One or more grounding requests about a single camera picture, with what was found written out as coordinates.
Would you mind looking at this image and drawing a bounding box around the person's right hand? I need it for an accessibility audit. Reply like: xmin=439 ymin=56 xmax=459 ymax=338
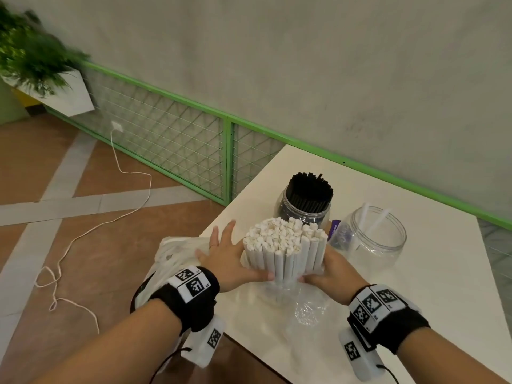
xmin=302 ymin=248 xmax=370 ymax=306

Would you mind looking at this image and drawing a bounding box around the person's left hand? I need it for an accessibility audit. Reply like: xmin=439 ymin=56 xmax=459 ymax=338
xmin=195 ymin=220 xmax=277 ymax=293

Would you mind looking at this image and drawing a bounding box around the bundle of white straws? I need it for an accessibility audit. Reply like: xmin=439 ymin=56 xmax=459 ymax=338
xmin=243 ymin=217 xmax=329 ymax=287

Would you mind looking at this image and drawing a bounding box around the person's left forearm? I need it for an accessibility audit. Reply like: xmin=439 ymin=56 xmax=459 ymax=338
xmin=18 ymin=298 xmax=185 ymax=384

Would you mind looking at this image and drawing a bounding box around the person's right forearm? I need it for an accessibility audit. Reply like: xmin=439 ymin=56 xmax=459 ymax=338
xmin=394 ymin=327 xmax=512 ymax=384

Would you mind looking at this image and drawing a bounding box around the white plastic bag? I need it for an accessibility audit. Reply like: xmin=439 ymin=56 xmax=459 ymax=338
xmin=135 ymin=235 xmax=245 ymax=313

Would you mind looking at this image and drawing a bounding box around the clear plastic wrap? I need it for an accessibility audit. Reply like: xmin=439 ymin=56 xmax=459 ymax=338
xmin=255 ymin=276 xmax=334 ymax=329

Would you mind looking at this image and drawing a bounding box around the clear jar holding black straws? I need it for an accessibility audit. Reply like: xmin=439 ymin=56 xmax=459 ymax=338
xmin=274 ymin=184 xmax=334 ymax=236

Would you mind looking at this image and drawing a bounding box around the clear plastic wide jar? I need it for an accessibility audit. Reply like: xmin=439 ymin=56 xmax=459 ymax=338
xmin=329 ymin=205 xmax=408 ymax=269

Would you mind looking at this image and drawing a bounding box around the bunch of black straws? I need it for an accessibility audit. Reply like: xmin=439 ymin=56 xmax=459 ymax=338
xmin=288 ymin=170 xmax=334 ymax=221

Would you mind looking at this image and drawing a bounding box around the white planter box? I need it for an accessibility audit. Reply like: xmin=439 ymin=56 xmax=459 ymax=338
xmin=2 ymin=69 xmax=96 ymax=117

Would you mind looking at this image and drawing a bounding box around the yellow planter box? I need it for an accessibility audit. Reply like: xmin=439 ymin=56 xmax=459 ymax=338
xmin=11 ymin=88 xmax=41 ymax=107

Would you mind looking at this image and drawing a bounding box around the green leafy plant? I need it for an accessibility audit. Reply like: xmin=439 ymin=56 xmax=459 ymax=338
xmin=0 ymin=1 xmax=91 ymax=97

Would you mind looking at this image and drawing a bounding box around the black wrist strap with markers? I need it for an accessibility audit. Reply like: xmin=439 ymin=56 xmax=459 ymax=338
xmin=147 ymin=266 xmax=221 ymax=333
xmin=346 ymin=284 xmax=431 ymax=355

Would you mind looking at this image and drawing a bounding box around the white wrist camera unit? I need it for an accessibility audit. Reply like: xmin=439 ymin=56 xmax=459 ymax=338
xmin=339 ymin=327 xmax=385 ymax=383
xmin=182 ymin=316 xmax=225 ymax=367

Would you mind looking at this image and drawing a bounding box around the white power cable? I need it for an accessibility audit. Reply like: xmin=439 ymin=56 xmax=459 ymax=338
xmin=35 ymin=129 xmax=153 ymax=335

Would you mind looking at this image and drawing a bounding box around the black camera cable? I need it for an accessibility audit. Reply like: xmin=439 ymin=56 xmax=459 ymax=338
xmin=149 ymin=346 xmax=193 ymax=384
xmin=375 ymin=363 xmax=405 ymax=383

